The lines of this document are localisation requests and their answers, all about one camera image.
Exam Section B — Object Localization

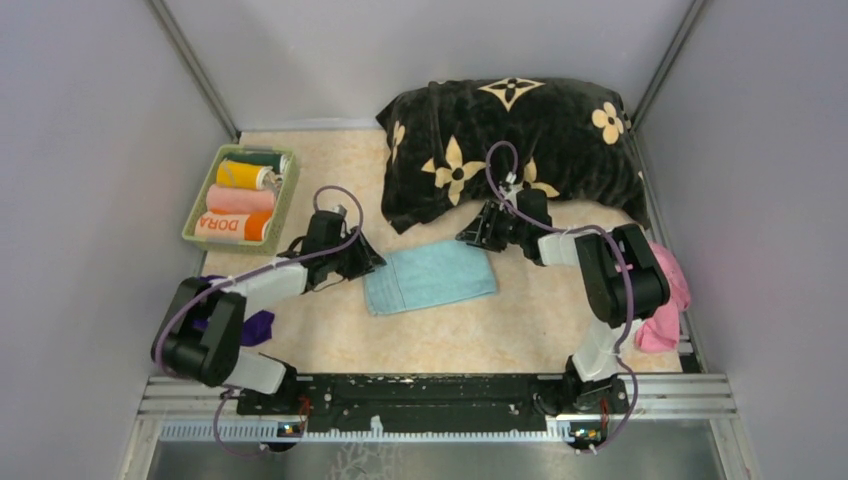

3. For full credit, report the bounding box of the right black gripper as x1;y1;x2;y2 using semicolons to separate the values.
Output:
457;200;529;252

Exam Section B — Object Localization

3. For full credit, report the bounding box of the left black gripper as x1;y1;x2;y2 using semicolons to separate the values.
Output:
326;225;387;281

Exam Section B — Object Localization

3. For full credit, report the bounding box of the light blue towel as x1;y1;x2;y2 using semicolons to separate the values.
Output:
364;240;498;316

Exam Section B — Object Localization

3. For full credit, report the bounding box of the black floral blanket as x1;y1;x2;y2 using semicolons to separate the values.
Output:
376;77;651;234

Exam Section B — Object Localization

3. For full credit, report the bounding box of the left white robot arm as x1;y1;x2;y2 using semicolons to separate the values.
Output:
150;210;386;414

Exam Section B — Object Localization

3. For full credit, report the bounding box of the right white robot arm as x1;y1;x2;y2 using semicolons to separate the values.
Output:
456;189;671;412

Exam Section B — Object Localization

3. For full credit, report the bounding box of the purple towel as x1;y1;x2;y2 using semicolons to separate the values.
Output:
192;275;276;347

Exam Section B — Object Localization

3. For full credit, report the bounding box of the dark green rolled towel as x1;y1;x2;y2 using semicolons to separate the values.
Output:
224;151;289;174

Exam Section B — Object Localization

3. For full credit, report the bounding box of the green plastic basket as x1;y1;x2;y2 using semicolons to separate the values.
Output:
181;144;300;255

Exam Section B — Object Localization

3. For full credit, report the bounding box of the pink rolled towel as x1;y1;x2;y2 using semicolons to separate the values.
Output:
205;185;276;214

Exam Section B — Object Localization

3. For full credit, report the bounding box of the orange DORA rolled towel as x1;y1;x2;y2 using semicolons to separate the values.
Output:
194;211;272;242

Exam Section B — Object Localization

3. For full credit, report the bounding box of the yellow rolled towel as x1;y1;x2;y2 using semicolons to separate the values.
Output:
215;160;276;191

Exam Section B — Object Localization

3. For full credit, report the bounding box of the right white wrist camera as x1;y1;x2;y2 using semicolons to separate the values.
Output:
497;172;523;209

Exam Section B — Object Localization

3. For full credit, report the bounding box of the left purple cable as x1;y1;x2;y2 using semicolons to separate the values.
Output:
152;185;366;458

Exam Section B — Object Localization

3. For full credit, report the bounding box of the purple cable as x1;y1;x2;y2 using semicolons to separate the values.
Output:
484;140;641;455
152;185;366;458

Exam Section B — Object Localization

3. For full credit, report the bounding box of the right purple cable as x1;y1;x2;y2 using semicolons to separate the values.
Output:
484;140;641;455

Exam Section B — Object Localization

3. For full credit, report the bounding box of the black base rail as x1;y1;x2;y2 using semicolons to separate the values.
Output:
236;373;630;434

